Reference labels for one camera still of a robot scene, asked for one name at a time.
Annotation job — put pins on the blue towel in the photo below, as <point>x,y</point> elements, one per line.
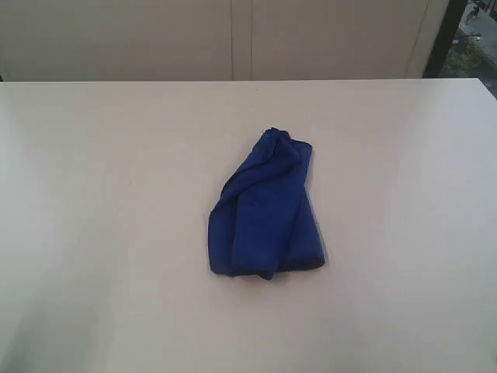
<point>263,223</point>

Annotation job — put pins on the black window frame post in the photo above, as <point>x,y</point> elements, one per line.
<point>444,38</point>

